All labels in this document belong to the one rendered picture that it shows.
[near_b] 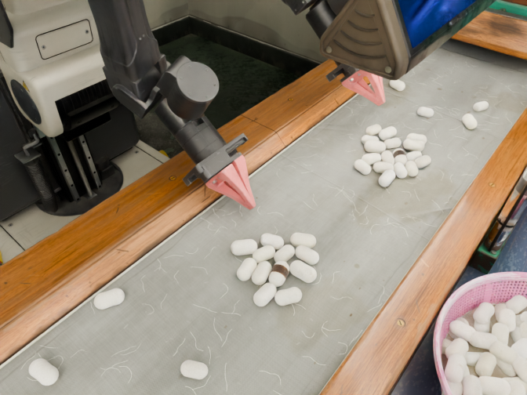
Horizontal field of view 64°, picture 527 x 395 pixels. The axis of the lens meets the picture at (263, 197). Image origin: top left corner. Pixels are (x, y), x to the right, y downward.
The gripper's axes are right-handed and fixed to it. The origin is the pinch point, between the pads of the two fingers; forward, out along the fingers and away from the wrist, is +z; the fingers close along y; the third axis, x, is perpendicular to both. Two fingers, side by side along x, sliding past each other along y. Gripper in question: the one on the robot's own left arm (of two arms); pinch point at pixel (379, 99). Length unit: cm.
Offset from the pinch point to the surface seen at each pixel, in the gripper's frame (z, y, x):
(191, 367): 9, -54, -1
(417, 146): 10.5, -0.6, -1.8
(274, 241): 6.2, -34.4, 1.6
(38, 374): 0, -65, 7
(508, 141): 19.1, 9.9, -10.5
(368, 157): 6.7, -9.5, 1.1
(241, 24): -71, 126, 148
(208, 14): -92, 126, 167
